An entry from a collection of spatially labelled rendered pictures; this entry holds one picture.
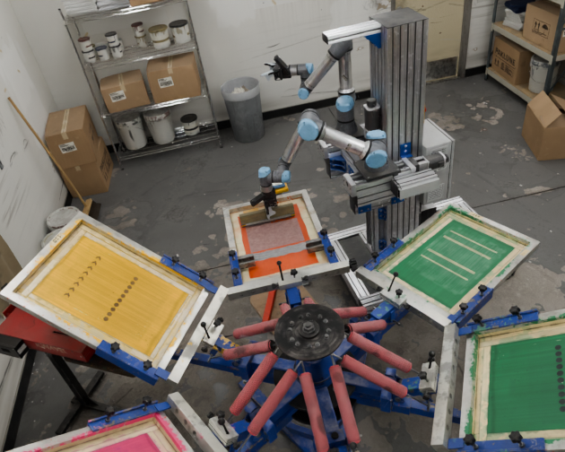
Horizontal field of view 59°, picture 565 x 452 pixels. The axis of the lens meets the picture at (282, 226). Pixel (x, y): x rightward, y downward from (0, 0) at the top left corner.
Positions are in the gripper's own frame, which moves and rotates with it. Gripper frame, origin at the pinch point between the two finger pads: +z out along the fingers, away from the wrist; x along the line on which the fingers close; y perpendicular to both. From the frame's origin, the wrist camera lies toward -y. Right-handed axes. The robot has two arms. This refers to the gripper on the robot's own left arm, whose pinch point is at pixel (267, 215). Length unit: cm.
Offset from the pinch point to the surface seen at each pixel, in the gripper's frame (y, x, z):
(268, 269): -7.7, -44.4, 5.1
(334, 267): 27, -65, -5
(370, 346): 24, -132, -21
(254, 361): -26, -111, -1
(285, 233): 8.5, -16.1, 4.5
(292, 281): 2, -71, -8
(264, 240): -5.8, -18.2, 5.0
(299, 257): 11.6, -40.7, 4.4
